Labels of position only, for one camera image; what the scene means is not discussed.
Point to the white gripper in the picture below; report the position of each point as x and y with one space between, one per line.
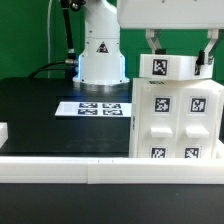
174 14

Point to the white cabinet door panel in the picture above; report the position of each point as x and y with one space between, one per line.
197 120
159 117

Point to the white cabinet body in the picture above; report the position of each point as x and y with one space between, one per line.
138 85

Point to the small white block with tag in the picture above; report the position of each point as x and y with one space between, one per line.
173 67

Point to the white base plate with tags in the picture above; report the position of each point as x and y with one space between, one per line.
93 109

